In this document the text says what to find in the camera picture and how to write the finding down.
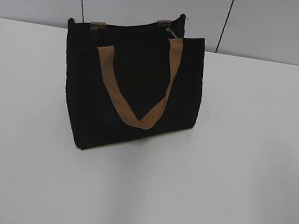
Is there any black tote bag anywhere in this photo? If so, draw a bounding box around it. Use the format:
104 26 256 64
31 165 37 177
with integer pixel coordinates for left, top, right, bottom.
65 14 205 150

